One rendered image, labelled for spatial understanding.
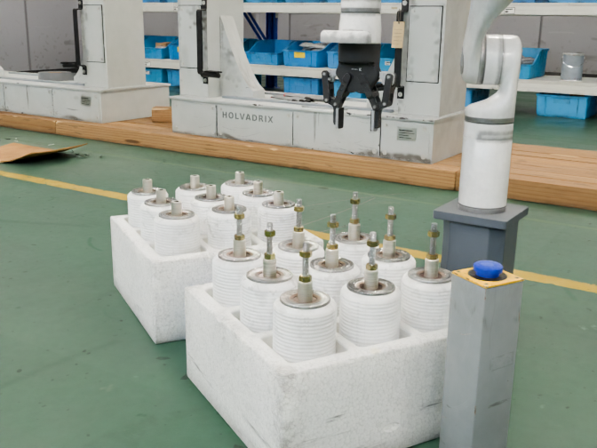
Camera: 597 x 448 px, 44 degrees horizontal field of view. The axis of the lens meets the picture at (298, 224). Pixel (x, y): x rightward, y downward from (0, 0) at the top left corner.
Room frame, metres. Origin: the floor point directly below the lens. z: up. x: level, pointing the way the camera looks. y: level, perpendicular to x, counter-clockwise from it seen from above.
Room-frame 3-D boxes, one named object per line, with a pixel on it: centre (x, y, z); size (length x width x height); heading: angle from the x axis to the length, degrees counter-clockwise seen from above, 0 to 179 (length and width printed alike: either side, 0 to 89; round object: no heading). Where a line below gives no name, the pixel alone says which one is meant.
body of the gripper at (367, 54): (1.34, -0.10, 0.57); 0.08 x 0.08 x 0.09
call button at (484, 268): (0.97, -0.26, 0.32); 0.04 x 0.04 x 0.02
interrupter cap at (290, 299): (1.02, -0.01, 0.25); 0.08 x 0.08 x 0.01
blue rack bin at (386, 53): (6.27, -0.86, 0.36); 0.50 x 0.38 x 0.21; 146
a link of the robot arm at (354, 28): (1.33, -0.10, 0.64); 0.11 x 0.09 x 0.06; 152
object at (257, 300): (1.13, 0.05, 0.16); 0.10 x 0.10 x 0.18
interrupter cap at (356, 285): (1.08, -0.11, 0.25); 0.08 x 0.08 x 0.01
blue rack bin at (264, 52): (6.97, 0.23, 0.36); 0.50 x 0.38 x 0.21; 147
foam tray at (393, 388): (1.18, -0.06, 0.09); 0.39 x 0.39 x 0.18; 29
